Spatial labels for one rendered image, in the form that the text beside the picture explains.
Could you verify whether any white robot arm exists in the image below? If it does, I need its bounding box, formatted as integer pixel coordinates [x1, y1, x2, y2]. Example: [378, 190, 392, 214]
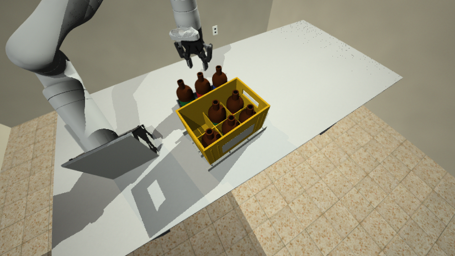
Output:
[6, 0, 201, 153]

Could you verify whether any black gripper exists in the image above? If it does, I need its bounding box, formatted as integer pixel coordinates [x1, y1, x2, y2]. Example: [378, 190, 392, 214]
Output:
[174, 27, 213, 71]

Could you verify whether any brown bottle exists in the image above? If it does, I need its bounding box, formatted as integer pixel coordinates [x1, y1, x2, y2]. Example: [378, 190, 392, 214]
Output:
[239, 104, 256, 123]
[226, 90, 244, 114]
[202, 128, 221, 148]
[208, 99, 226, 126]
[212, 65, 228, 89]
[221, 115, 240, 136]
[176, 79, 195, 106]
[194, 72, 211, 98]

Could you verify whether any yellow crate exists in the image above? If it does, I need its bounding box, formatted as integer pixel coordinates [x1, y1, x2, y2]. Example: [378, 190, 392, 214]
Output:
[183, 77, 270, 164]

